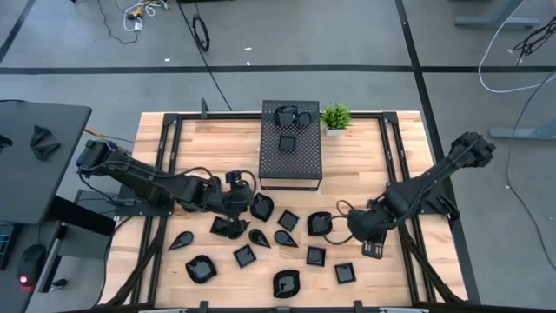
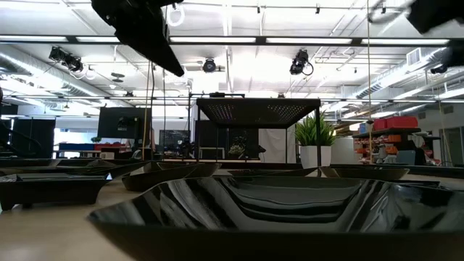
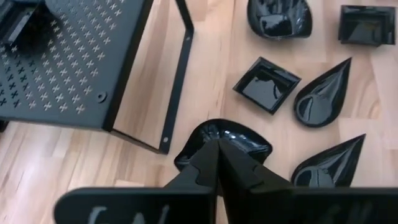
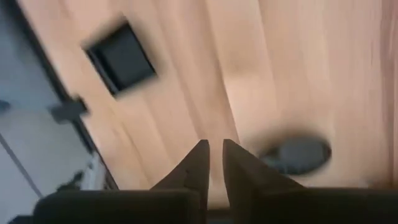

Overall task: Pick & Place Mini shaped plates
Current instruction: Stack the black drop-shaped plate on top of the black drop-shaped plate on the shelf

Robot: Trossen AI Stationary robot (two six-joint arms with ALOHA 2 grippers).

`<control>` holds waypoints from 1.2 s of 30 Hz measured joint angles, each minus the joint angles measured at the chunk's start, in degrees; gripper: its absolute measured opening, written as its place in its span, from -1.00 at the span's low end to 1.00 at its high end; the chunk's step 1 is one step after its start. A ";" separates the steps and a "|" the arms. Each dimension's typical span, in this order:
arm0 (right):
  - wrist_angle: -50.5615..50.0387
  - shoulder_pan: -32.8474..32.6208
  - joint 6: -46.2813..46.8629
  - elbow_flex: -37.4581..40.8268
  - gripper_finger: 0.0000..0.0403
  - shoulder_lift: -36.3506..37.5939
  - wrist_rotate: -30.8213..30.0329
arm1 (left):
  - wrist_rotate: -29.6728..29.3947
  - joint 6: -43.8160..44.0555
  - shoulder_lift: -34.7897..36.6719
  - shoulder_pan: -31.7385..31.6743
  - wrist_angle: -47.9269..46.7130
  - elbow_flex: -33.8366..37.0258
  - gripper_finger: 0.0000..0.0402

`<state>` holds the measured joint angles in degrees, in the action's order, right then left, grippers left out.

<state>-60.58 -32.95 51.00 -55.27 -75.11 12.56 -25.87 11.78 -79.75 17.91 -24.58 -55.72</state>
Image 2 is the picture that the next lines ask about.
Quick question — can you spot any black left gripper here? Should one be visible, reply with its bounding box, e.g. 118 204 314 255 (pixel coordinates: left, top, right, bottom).
90 0 185 78

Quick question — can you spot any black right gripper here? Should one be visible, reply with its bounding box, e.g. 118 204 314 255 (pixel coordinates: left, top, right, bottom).
406 0 464 35

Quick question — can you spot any black square mini plate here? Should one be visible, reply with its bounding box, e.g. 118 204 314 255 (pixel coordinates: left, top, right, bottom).
86 165 146 179
318 165 410 181
0 172 112 212

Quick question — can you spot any black wavy mini plate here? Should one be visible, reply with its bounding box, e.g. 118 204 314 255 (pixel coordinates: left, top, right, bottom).
86 176 464 261

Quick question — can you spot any black monitor on stand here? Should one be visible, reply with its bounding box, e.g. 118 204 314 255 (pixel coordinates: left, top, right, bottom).
96 106 152 140

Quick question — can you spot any red storage bin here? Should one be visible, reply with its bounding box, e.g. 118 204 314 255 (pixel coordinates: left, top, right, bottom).
373 115 420 131

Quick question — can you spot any black perforated metal shelf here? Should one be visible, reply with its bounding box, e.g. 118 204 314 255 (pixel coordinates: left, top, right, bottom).
195 96 324 178

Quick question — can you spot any small potted plant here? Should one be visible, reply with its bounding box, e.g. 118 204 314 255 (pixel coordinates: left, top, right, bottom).
227 144 244 160

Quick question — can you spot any black bar with light panels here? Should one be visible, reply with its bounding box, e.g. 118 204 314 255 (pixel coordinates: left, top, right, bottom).
0 34 452 47

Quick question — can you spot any storage shelving with orange parts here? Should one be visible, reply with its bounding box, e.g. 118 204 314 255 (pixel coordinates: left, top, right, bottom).
352 126 442 166

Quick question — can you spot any black room partition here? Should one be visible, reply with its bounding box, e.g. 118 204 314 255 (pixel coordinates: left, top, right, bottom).
12 117 57 160

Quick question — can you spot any green plant in white pot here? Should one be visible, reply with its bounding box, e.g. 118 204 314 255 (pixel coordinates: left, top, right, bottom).
294 111 337 170

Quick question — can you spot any black hanging cable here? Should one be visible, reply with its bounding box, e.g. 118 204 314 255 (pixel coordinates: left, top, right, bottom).
149 61 156 160

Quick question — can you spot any black aluminium table frame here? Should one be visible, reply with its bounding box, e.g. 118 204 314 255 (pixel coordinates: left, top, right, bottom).
54 157 464 179

